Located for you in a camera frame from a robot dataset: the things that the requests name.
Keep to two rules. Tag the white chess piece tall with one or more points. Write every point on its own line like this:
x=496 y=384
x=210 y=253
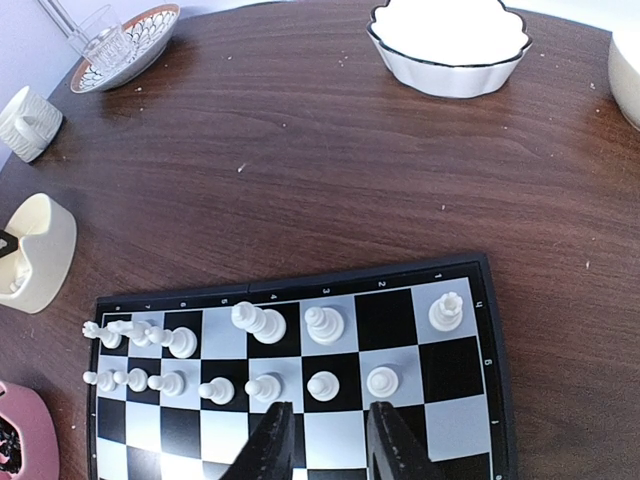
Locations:
x=325 y=325
x=266 y=325

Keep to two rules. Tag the white knight piece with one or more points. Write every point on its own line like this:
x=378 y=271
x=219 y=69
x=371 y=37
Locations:
x=134 y=330

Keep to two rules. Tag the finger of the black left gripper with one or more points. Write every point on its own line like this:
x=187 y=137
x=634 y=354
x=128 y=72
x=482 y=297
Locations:
x=8 y=243

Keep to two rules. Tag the small cream bowl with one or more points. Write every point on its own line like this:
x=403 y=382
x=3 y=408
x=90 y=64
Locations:
x=623 y=72

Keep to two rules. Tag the white rook corner piece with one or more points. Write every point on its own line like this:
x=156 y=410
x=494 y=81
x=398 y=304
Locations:
x=110 y=340

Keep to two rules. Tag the white textured ceramic mug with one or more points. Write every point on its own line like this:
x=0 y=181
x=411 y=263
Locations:
x=29 y=123

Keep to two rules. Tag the white scalloped bowl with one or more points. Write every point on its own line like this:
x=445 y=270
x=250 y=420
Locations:
x=449 y=49

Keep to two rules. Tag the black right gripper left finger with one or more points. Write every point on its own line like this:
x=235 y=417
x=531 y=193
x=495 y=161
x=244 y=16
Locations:
x=269 y=451

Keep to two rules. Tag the clear glass tumbler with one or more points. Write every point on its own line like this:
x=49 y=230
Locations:
x=107 y=47

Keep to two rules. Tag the pink bowl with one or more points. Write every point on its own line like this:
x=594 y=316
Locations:
x=28 y=413

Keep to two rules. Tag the black chess pieces pile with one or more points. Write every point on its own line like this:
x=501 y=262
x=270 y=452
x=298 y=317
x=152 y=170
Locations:
x=11 y=451

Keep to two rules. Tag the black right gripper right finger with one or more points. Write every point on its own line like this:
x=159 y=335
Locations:
x=392 y=449

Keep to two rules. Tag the cream bowl with spout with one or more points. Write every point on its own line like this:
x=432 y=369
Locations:
x=32 y=276

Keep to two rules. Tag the aluminium frame post left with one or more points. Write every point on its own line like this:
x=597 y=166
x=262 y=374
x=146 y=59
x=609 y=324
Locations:
x=61 y=18

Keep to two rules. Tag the black and white chessboard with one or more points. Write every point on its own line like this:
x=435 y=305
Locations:
x=454 y=392

